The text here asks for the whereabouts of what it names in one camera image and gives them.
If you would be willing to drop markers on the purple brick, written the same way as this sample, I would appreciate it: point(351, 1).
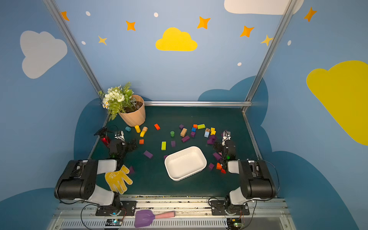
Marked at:
point(217, 156)
point(185, 139)
point(148, 154)

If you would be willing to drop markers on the purple arch block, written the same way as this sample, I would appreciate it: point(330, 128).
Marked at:
point(212, 139)

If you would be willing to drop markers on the lime green flat brick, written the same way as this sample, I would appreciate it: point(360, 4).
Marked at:
point(202, 126)

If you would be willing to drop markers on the yellow notched block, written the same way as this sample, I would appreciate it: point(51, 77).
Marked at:
point(212, 131)

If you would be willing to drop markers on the red spray bottle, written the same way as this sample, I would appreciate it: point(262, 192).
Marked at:
point(102, 133)

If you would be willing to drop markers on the white plastic storage bin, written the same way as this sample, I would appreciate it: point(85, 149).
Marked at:
point(185, 163)

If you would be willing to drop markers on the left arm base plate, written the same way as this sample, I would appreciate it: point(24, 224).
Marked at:
point(124, 208)

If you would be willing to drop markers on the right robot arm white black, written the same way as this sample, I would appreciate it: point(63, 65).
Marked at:
point(256, 183)

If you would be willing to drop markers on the yellow work glove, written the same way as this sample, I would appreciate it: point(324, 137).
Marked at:
point(119, 180)

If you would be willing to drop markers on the yellow cylinder block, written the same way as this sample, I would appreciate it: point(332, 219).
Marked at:
point(137, 128)

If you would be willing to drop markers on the purple toy shovel pink handle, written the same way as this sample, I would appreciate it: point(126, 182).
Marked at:
point(144, 218)

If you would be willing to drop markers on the tan wooden brick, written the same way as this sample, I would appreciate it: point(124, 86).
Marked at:
point(183, 132)

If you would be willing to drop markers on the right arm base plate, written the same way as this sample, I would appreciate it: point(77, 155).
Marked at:
point(226, 208)

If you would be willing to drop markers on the potted plant terracotta pot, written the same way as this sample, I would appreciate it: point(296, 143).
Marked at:
point(122, 102)

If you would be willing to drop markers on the lime green tall brick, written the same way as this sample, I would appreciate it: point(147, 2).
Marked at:
point(163, 146)

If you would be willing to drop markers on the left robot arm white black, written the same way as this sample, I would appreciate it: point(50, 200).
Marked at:
point(99, 182)

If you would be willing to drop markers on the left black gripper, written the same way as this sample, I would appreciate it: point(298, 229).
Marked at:
point(109, 136)

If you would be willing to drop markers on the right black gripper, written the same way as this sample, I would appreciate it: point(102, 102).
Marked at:
point(224, 141)

